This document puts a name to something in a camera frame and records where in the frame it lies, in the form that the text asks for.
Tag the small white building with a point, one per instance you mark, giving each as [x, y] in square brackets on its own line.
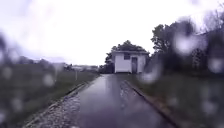
[128, 63]

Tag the tree behind white building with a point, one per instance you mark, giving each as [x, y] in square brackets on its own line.
[126, 46]

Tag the wet grey asphalt path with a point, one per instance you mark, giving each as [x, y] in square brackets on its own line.
[110, 100]

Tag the gravel strip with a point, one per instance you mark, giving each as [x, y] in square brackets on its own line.
[60, 113]

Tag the grass verge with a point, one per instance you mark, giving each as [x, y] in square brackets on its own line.
[180, 93]

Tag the dense trees and bushes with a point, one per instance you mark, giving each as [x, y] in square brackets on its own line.
[186, 50]

